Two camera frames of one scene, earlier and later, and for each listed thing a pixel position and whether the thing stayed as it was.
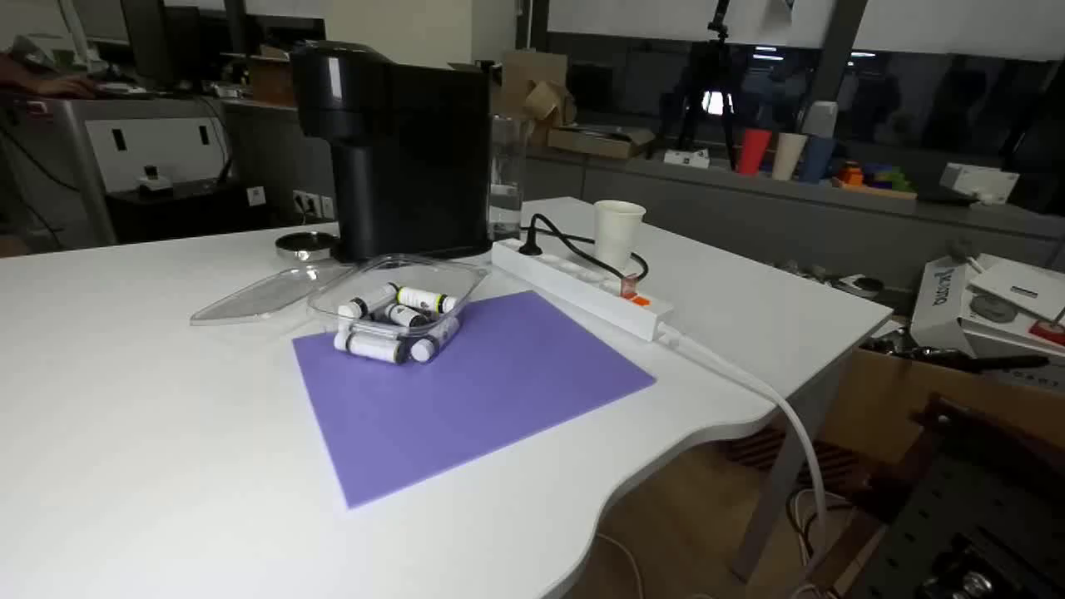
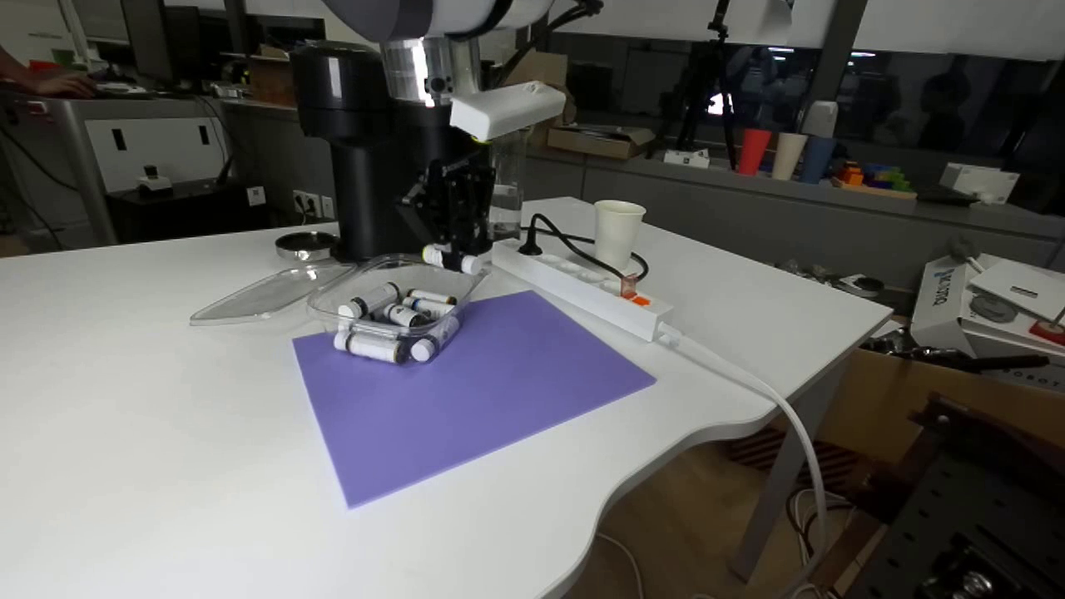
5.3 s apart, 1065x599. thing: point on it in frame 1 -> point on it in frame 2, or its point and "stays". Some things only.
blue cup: (816, 159) stays
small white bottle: (419, 298) -> (441, 258)
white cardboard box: (983, 306) stays
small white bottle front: (366, 343) stays
